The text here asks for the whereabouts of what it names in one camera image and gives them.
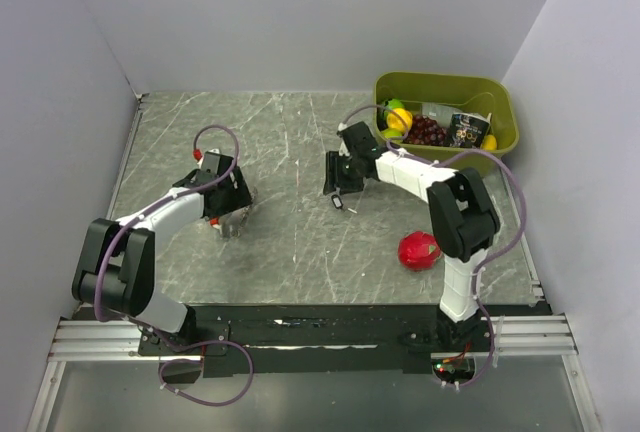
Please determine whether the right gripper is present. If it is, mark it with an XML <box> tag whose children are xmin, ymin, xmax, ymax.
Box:
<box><xmin>323</xmin><ymin>150</ymin><xmax>365</xmax><ymax>195</ymax></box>

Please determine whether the olive green plastic bin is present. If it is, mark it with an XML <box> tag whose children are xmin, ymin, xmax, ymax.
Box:
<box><xmin>373</xmin><ymin>71</ymin><xmax>520</xmax><ymax>176</ymax></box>

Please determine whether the black key tag with key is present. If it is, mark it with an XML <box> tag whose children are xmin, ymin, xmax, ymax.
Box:
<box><xmin>330</xmin><ymin>194</ymin><xmax>357</xmax><ymax>214</ymax></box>

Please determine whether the aluminium frame rail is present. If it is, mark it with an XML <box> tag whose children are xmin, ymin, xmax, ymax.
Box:
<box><xmin>48</xmin><ymin>315</ymin><xmax>578</xmax><ymax>362</ymax></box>

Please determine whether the red dragon fruit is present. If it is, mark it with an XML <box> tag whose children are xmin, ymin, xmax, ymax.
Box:
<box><xmin>397</xmin><ymin>231</ymin><xmax>442</xmax><ymax>271</ymax></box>

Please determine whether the small yellow fruit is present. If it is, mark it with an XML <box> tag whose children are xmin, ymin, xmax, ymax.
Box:
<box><xmin>481</xmin><ymin>134</ymin><xmax>498</xmax><ymax>151</ymax></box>

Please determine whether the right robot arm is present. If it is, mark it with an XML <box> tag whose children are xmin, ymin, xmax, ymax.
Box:
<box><xmin>323</xmin><ymin>122</ymin><xmax>500</xmax><ymax>351</ymax></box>

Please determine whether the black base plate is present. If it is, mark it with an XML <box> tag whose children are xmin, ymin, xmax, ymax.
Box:
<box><xmin>137</xmin><ymin>304</ymin><xmax>494</xmax><ymax>378</ymax></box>

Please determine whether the green lime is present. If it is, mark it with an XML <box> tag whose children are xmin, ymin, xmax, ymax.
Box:
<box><xmin>381</xmin><ymin>128</ymin><xmax>404</xmax><ymax>140</ymax></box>
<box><xmin>381</xmin><ymin>98</ymin><xmax>405</xmax><ymax>117</ymax></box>

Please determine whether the dark red grape bunch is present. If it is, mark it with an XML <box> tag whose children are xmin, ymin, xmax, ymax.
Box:
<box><xmin>404</xmin><ymin>115</ymin><xmax>447</xmax><ymax>147</ymax></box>

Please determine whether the green lime upper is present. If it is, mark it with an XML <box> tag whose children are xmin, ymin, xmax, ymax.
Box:
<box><xmin>381</xmin><ymin>98</ymin><xmax>405</xmax><ymax>117</ymax></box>

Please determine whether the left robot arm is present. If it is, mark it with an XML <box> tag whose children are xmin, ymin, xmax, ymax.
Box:
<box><xmin>71</xmin><ymin>149</ymin><xmax>253</xmax><ymax>354</ymax></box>

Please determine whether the green lime lower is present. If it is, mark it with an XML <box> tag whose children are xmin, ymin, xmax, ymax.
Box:
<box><xmin>381</xmin><ymin>128</ymin><xmax>404</xmax><ymax>140</ymax></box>

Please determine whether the yellow lemon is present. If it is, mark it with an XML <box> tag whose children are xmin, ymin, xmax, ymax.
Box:
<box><xmin>386</xmin><ymin>108</ymin><xmax>413</xmax><ymax>134</ymax></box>

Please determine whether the black drink carton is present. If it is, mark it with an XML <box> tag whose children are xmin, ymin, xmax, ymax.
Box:
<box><xmin>444</xmin><ymin>112</ymin><xmax>490</xmax><ymax>148</ymax></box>

